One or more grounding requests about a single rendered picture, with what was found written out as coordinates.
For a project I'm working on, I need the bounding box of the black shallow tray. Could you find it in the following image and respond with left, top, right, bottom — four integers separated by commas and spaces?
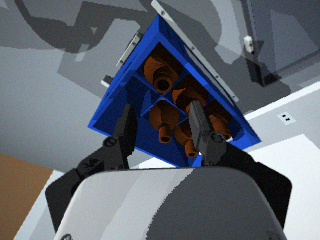
241, 0, 320, 88

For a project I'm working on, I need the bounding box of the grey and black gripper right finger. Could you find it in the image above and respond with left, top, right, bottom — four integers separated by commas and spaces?
188, 100, 292, 231

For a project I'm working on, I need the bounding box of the blue plastic crate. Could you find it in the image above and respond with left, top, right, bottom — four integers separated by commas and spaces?
102, 17, 262, 167

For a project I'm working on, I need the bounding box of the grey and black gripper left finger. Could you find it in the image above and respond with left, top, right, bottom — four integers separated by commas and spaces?
45, 103, 138, 234

